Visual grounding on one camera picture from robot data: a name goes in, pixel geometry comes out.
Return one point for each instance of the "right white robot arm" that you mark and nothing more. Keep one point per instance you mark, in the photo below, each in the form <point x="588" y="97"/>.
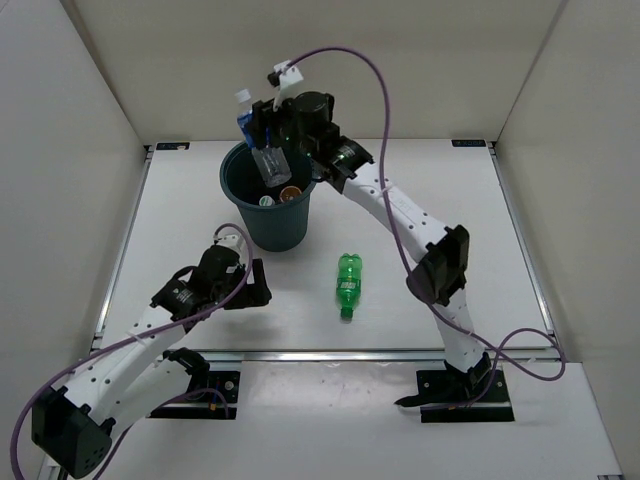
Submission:
<point x="440" y="254"/>

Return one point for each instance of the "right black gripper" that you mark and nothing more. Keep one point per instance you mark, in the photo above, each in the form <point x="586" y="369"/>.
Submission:
<point x="268" y="117"/>

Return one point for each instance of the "dark green plastic bin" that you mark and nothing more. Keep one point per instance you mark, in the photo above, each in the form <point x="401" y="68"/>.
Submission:
<point x="276" y="228"/>

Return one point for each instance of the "green soda bottle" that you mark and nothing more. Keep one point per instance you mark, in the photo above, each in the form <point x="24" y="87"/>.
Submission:
<point x="348" y="284"/>

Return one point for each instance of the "orange juice bottle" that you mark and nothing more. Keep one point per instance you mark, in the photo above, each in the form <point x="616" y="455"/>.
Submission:
<point x="289" y="193"/>

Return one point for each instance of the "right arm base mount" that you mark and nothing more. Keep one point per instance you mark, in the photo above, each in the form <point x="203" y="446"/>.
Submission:
<point x="442" y="399"/>

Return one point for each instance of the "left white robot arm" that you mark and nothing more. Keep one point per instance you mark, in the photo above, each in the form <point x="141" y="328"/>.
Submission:
<point x="76" y="423"/>

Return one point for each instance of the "green label water bottle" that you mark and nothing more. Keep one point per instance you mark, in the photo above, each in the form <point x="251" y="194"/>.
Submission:
<point x="266" y="201"/>

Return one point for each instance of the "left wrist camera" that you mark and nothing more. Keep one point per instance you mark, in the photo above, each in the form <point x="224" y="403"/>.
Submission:
<point x="233" y="241"/>

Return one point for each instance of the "aluminium table front rail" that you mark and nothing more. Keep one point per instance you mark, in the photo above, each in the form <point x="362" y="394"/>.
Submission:
<point x="331" y="356"/>

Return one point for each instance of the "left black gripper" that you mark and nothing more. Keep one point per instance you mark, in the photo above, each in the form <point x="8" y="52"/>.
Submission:
<point x="258" y="293"/>

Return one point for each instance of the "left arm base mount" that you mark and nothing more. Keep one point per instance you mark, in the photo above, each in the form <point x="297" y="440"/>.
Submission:
<point x="212" y="398"/>

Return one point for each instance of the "blue label water bottle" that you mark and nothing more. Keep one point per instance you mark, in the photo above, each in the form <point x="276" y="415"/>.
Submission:
<point x="270" y="161"/>

